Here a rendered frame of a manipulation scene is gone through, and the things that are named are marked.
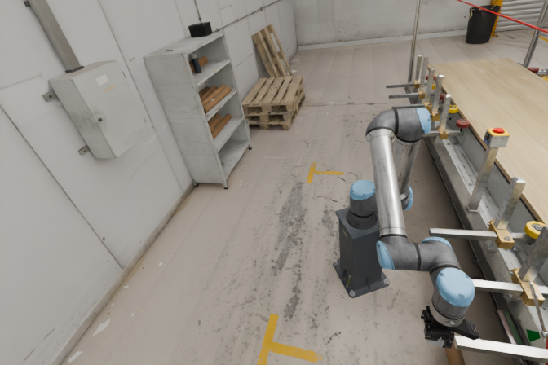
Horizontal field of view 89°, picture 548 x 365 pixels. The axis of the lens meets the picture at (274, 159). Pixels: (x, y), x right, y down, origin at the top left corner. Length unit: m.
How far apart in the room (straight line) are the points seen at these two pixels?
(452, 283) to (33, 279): 2.27
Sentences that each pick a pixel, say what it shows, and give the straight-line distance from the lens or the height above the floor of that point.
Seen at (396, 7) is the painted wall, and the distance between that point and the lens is 8.66.
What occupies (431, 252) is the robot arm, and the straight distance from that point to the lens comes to 1.05.
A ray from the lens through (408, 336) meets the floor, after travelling 2.22.
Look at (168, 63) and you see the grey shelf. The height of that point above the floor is 1.47.
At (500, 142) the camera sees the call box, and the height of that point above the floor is 1.18.
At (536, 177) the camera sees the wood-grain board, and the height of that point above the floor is 0.90.
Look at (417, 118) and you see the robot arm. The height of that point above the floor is 1.41.
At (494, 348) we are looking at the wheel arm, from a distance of 1.32.
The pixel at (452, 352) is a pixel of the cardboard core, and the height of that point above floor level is 0.08.
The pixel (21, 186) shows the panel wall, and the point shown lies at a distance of 2.26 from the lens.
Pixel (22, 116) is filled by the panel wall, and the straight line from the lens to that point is 2.25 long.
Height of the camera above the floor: 1.99
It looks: 33 degrees down
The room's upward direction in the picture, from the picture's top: 10 degrees counter-clockwise
